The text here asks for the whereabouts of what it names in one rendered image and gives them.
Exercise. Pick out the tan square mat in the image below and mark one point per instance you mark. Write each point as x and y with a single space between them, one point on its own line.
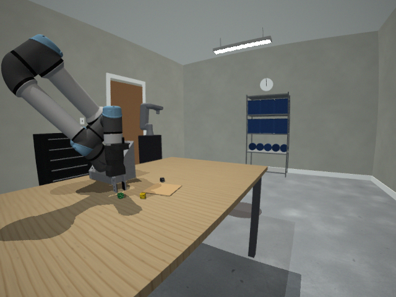
162 189

